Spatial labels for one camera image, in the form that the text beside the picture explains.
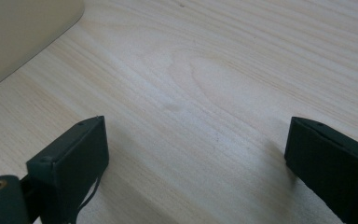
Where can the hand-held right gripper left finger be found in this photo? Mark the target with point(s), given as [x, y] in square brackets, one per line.
[74, 161]

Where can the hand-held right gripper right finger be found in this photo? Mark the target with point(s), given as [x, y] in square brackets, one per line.
[329, 161]

